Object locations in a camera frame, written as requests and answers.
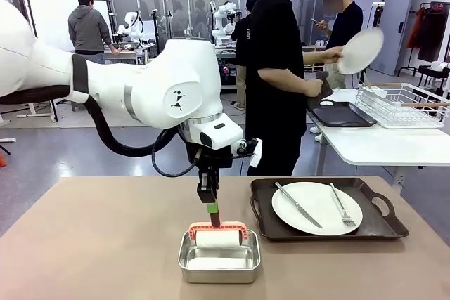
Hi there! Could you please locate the white round plate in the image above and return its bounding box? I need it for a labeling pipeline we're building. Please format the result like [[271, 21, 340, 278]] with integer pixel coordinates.
[[336, 27, 385, 76], [271, 181, 364, 237]]

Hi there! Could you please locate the dark brown serving tray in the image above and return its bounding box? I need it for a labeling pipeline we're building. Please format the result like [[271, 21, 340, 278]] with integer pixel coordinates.
[[250, 177, 410, 243]]

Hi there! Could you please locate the white wire dish rack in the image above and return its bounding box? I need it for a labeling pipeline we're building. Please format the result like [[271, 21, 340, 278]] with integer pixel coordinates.
[[354, 82, 450, 130]]

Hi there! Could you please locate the black hanging garment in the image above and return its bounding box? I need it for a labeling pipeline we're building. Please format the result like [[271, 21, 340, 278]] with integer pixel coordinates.
[[417, 7, 450, 63]]

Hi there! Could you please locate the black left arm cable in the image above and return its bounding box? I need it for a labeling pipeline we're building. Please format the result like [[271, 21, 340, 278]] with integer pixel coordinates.
[[83, 95, 203, 178]]

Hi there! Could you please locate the person's right hand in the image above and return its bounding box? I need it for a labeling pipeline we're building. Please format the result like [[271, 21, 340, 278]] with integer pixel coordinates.
[[302, 77, 324, 98]]

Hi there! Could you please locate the bystander in black clothes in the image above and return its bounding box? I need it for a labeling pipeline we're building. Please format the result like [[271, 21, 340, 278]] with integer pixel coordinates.
[[230, 0, 259, 111]]

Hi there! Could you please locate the orange hanging garment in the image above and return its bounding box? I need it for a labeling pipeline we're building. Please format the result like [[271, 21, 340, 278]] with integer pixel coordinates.
[[406, 5, 425, 50]]

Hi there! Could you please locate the dark grey cloth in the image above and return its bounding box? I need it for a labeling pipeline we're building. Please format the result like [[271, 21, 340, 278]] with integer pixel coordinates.
[[305, 70, 334, 110]]

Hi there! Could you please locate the pink handled white lint roller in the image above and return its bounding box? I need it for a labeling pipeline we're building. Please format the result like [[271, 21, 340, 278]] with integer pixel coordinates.
[[188, 221, 248, 249]]

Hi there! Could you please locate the person's left hand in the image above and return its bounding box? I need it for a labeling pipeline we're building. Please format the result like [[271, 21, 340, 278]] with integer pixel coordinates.
[[325, 46, 345, 66]]

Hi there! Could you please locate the background work table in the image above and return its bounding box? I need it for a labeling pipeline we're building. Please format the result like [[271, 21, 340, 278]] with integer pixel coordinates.
[[103, 44, 158, 66]]

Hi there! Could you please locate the man in grey hoodie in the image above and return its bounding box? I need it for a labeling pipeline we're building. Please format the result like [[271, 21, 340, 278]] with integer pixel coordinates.
[[67, 0, 117, 65]]

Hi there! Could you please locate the silver table knife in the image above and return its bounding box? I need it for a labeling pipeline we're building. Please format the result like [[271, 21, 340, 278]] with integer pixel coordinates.
[[274, 181, 323, 229]]

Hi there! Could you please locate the person in black t-shirt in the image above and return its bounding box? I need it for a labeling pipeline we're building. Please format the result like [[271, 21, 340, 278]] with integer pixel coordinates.
[[245, 0, 326, 177]]

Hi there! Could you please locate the person's left forearm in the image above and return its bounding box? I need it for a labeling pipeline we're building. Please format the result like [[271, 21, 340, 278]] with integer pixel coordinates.
[[301, 49, 335, 65]]

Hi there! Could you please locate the person's right forearm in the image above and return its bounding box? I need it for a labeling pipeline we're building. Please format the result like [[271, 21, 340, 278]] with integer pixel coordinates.
[[257, 67, 314, 98]]

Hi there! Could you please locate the grey door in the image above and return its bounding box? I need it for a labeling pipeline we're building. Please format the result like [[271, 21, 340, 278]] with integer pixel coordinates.
[[368, 0, 416, 77]]

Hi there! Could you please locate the silver fork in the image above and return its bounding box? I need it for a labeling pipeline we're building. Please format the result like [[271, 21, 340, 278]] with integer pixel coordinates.
[[329, 182, 356, 228]]

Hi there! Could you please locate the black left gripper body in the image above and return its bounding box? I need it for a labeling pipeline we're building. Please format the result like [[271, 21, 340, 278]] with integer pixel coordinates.
[[185, 142, 233, 184]]

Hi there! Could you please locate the black rectangular tray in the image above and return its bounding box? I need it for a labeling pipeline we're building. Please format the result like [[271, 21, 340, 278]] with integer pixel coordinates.
[[311, 100, 378, 129]]

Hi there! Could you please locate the man in navy shirt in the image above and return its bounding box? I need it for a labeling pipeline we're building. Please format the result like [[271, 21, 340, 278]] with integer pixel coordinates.
[[311, 0, 365, 90]]

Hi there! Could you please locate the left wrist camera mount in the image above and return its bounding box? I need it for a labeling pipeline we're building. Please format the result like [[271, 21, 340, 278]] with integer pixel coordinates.
[[230, 137, 264, 168]]

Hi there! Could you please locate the rectangular stainless steel tray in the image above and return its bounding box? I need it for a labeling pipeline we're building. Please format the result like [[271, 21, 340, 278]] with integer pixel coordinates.
[[178, 228, 262, 285]]

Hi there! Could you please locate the white side table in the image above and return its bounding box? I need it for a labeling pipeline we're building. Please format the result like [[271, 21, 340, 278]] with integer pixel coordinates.
[[308, 87, 450, 188]]

